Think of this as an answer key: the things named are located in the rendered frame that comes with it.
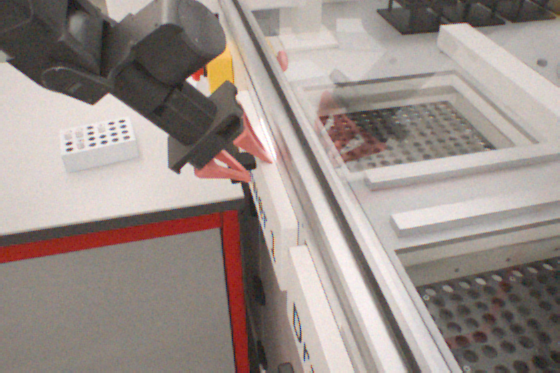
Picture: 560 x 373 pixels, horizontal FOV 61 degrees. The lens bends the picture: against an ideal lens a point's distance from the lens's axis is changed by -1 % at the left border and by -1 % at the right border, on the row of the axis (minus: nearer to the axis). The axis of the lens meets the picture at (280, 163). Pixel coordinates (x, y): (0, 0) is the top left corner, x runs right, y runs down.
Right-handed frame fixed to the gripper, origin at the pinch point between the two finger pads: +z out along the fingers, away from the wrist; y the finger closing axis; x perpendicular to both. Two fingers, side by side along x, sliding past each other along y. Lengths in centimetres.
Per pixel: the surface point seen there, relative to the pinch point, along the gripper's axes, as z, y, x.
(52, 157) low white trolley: -9.5, -35.3, 30.3
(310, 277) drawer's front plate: 0.9, 2.0, -17.9
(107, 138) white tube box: -5.2, -25.0, 28.7
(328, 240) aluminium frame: -3.1, 6.8, -19.3
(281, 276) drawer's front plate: 6.1, -4.2, -10.9
